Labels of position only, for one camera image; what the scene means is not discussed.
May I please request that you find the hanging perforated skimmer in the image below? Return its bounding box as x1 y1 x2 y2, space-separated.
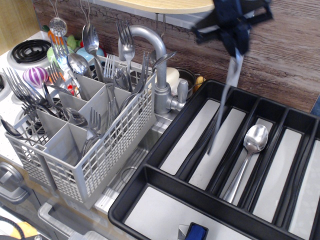
49 0 68 37

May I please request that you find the blue object in tray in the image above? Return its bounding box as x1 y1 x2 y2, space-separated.
185 222 209 240

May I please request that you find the round wooden shelf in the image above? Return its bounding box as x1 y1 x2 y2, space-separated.
103 0 215 14

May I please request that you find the black cutlery tray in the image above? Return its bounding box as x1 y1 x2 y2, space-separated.
108 80 320 240

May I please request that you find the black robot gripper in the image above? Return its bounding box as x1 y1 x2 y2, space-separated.
191 0 273 54

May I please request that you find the dark spoon at basket edge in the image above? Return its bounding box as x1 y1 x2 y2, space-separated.
0 119 39 145

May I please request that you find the small steel pot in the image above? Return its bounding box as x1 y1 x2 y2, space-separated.
176 67 196 100

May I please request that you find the yellow toy food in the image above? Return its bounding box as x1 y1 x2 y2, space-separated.
9 221 38 239

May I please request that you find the blue toy bowl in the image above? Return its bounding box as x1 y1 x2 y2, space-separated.
76 47 105 66

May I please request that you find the steel fork front compartment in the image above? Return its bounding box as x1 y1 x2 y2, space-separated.
79 107 101 160

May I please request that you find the grey metal faucet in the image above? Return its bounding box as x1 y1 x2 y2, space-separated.
118 25 188 114

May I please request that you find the big steel spoon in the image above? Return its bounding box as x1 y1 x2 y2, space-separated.
207 47 244 155

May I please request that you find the steel spoon back compartment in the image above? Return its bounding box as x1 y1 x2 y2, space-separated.
67 52 92 78

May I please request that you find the grey plastic cutlery basket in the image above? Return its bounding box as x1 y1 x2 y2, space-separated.
4 54 158 210

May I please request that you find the purple striped toy egg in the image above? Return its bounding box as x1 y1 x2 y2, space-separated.
22 66 49 89

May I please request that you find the steel fork back left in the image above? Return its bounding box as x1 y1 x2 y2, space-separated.
49 35 87 101

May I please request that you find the grey oven handle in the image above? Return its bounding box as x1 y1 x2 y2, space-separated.
0 162 30 205

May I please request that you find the steel spoon in tray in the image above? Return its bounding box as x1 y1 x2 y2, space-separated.
223 124 269 203

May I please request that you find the steel forks cluster left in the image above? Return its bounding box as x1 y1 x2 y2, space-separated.
2 67 57 117

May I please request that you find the white toy bottle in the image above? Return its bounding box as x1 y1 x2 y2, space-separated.
166 67 183 96

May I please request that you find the black coil stove burner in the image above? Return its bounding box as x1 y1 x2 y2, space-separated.
11 39 52 64

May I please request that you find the green toy vegetable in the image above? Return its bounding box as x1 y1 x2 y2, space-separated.
66 35 77 50

